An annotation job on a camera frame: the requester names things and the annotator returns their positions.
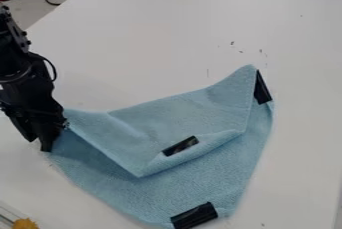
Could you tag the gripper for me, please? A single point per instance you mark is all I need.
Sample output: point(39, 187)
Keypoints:
point(31, 111)

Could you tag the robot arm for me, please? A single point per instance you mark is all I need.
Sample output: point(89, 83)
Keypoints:
point(20, 73)

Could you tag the light blue cloth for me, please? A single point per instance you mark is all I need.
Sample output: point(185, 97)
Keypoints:
point(196, 146)

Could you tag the yellow toy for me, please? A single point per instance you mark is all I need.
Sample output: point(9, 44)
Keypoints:
point(25, 224)

